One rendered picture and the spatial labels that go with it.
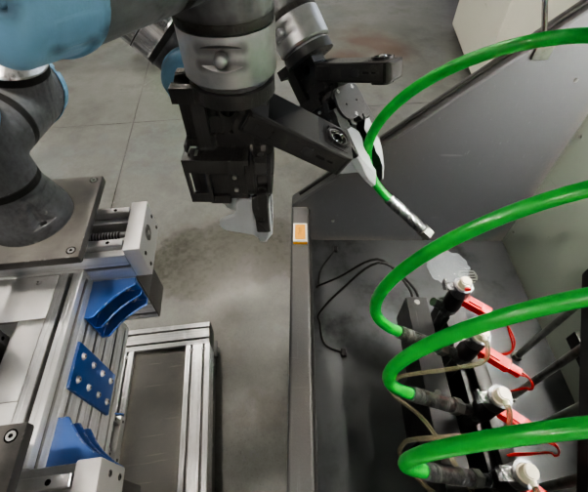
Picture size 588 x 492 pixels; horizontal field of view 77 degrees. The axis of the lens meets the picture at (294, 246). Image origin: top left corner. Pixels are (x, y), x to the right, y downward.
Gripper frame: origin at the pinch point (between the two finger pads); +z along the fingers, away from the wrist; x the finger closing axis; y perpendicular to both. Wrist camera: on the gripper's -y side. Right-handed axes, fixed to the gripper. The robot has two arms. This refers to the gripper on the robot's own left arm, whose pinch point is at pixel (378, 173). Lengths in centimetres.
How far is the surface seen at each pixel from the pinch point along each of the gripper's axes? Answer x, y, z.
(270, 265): -68, 119, 35
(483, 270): -34, 5, 37
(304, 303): 6.4, 21.7, 16.8
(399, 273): 18.9, -8.4, 7.4
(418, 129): -21.6, 1.1, -1.4
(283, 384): -24, 95, 72
